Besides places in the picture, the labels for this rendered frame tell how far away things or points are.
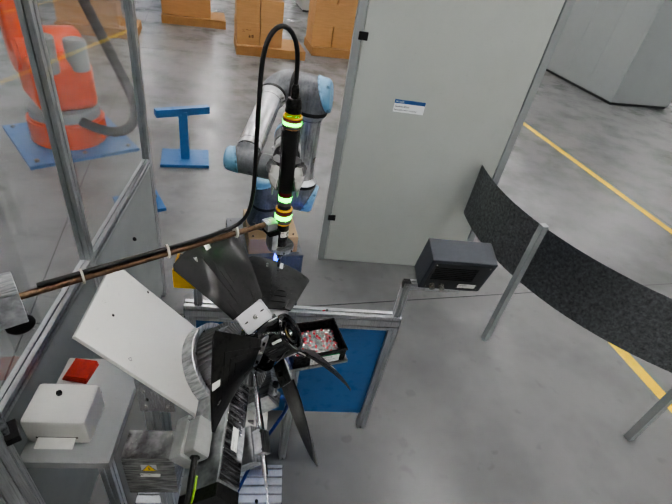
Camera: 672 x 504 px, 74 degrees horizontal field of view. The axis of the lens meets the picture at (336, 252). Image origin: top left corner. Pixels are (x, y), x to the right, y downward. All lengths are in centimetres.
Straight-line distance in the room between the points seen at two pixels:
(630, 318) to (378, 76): 194
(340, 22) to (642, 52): 562
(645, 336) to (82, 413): 256
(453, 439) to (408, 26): 233
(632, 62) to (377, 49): 814
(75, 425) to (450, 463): 183
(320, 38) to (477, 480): 800
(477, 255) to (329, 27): 777
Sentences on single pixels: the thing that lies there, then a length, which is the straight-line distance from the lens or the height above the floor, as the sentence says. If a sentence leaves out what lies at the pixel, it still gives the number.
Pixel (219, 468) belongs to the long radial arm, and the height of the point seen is 114.
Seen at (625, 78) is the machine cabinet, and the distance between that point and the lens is 1066.
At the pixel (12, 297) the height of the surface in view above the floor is 157.
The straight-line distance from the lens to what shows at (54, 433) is 156.
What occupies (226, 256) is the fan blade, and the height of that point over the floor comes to 139.
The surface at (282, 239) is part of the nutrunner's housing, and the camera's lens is 117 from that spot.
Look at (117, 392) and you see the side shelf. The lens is 166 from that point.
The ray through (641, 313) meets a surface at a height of 80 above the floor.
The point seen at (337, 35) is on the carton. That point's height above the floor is 36.
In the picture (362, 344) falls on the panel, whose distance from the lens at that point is 206.
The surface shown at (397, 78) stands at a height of 144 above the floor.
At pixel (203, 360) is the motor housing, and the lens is 133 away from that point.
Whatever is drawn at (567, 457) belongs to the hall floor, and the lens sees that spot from 300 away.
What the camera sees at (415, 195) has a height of 65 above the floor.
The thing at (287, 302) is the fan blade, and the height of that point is 119.
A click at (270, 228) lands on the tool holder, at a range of 112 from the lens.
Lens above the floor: 218
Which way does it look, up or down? 37 degrees down
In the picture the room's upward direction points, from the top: 11 degrees clockwise
